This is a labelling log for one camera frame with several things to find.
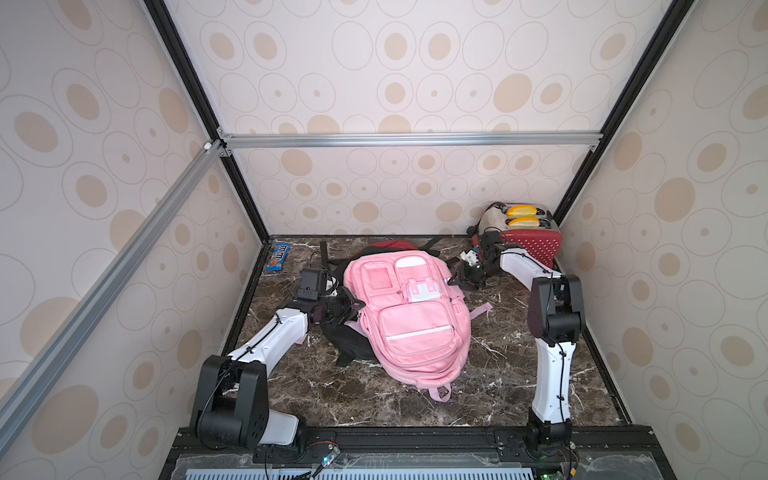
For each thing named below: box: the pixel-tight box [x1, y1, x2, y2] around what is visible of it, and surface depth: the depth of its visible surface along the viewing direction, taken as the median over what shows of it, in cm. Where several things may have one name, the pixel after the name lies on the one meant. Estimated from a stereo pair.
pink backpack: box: [344, 251, 492, 403], surface depth 89 cm
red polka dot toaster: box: [472, 202, 563, 268], surface depth 102 cm
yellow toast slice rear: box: [507, 205, 537, 218], surface depth 102 cm
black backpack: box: [320, 239, 441, 368], surface depth 86 cm
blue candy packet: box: [266, 243, 291, 271], surface depth 115 cm
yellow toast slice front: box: [508, 217, 540, 229], surface depth 99 cm
